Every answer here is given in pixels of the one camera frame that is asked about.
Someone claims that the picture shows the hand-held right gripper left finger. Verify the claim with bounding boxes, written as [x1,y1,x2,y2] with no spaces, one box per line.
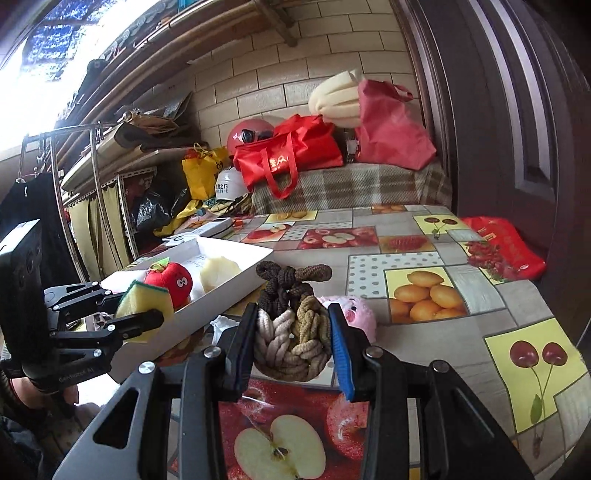
[53,302,259,480]

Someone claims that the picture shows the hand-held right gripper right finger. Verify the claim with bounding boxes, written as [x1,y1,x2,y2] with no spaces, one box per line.
[329,302,536,480]

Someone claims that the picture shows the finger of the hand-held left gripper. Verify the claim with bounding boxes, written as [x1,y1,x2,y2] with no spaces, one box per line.
[48,310,165,352]
[42,282,125,324]

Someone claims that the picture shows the yellow green sponge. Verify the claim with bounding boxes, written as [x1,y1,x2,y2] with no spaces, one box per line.
[115,279,174,342]

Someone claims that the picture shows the braided rope knot toy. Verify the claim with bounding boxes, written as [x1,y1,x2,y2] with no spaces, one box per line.
[253,261,333,381]

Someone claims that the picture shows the white cardboard box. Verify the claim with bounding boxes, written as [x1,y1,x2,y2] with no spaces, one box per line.
[99,236,275,384]

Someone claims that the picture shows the cream soft ball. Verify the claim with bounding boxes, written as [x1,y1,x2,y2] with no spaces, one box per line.
[200,256,242,292]

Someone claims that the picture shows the person's left hand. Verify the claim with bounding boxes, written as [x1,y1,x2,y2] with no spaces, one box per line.
[9,376,100,416]

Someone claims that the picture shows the pink plush pig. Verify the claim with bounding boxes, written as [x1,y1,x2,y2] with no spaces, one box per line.
[316,295,377,342]

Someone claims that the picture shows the red apple plush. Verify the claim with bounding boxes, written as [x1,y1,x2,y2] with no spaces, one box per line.
[144,259,194,309]

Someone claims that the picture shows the dark hanging clothing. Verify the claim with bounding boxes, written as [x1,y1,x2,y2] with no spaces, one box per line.
[0,173,88,296]

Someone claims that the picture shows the olive shelf curtain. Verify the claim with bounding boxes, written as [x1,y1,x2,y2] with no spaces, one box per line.
[69,185,134,282]

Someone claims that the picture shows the black plastic bag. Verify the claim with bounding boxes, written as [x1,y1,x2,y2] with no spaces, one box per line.
[129,187,190,232]

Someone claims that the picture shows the yellow cloth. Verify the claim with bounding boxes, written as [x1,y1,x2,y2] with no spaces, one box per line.
[154,198,252,236]

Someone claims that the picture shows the fruit print tablecloth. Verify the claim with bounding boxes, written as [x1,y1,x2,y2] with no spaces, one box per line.
[129,203,583,480]

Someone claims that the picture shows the metal shelving unit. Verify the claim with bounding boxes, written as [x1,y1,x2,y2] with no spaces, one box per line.
[60,134,204,278]

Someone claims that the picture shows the person's dark clothing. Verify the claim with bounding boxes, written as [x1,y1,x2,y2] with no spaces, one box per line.
[0,415,47,480]

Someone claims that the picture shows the chrome clothes rack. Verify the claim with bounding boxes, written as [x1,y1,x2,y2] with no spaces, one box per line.
[16,121,121,287]

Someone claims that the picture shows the yellow bag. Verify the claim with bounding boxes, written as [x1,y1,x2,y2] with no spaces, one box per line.
[181,143,229,201]

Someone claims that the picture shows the white helmet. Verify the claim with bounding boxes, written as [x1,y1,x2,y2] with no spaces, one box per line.
[215,168,247,202]

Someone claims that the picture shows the plaid blanket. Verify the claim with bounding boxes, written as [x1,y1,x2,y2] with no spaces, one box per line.
[249,159,453,215]

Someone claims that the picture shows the brown cardboard pieces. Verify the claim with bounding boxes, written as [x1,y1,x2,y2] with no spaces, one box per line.
[113,92,201,151]

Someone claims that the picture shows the red printed bag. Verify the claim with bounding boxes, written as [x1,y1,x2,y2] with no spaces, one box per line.
[462,216,548,282]

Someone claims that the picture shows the red tote bag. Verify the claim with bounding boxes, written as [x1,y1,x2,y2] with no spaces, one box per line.
[232,114,345,200]

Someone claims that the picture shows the red helmet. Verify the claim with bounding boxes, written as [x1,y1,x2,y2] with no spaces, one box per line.
[226,117,277,151]

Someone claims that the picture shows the red plastic bag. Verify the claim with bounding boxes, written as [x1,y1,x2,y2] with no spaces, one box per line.
[355,78,437,171]

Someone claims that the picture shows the cream foam rolls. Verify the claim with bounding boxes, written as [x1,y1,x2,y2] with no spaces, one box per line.
[308,68,363,129]

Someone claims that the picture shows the bundle of bamboo poles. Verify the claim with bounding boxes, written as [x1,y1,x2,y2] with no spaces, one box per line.
[46,0,301,153]

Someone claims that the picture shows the dark brown door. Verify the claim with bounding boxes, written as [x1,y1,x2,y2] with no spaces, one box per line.
[392,0,591,342]

